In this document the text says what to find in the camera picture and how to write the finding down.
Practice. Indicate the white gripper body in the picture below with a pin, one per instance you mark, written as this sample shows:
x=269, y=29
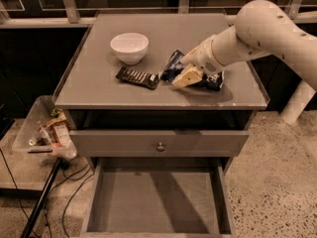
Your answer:
x=204, y=59

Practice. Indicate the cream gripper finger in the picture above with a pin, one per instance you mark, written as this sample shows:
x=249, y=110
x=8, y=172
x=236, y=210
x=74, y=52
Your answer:
x=190, y=75
x=190, y=58

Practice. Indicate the blue kettle chip bag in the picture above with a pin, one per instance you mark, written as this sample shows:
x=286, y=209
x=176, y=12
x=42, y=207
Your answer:
x=174, y=67

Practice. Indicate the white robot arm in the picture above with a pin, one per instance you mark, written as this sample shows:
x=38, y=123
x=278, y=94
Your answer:
x=261, y=28

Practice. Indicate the round metal drawer knob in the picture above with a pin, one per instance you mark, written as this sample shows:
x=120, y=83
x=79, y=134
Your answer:
x=160, y=147

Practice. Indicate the grey drawer cabinet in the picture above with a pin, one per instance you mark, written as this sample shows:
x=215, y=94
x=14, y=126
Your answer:
x=94, y=99

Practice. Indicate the closed grey top drawer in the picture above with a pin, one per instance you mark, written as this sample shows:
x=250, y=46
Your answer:
x=143, y=143

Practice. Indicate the open grey middle drawer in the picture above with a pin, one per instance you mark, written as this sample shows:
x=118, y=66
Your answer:
x=159, y=198

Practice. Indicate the dark striped snack bar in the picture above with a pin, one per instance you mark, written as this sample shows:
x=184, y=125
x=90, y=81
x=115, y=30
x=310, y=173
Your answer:
x=139, y=78

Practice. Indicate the white ceramic bowl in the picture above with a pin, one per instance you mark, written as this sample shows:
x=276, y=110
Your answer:
x=130, y=48

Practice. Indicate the snack packages in bin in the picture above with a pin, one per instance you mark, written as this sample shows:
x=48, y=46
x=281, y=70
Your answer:
x=53, y=132

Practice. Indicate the clear plastic storage bin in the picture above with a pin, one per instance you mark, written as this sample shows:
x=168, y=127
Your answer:
x=41, y=110

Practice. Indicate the black tripod leg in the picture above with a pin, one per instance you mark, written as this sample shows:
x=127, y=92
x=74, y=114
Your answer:
x=28, y=229

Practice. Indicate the white metal railing frame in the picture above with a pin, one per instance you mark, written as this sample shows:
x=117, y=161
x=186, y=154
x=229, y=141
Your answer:
x=62, y=13

